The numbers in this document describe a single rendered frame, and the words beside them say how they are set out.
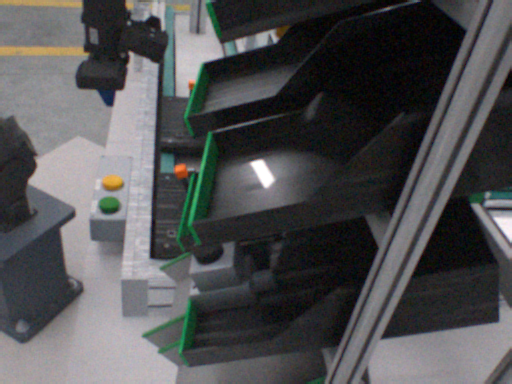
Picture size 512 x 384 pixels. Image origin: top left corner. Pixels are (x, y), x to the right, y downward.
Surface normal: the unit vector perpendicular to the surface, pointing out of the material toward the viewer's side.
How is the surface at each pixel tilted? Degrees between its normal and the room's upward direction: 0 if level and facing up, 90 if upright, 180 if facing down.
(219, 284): 90
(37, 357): 0
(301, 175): 25
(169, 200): 0
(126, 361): 0
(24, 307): 90
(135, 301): 90
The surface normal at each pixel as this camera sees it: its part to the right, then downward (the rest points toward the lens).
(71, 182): 0.14, -0.78
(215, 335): -0.29, -0.76
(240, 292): -0.04, 0.61
